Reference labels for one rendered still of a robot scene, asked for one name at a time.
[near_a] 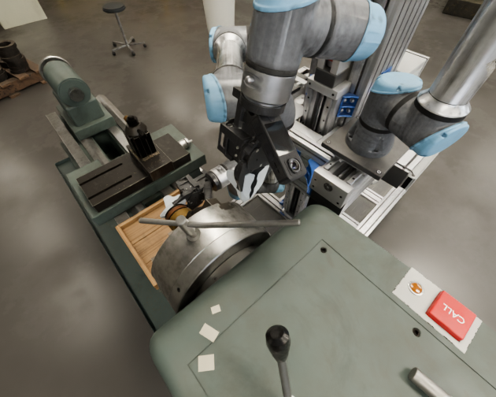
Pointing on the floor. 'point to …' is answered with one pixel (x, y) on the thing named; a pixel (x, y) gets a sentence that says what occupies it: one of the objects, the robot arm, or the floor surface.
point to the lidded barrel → (219, 12)
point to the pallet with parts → (3, 86)
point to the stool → (120, 26)
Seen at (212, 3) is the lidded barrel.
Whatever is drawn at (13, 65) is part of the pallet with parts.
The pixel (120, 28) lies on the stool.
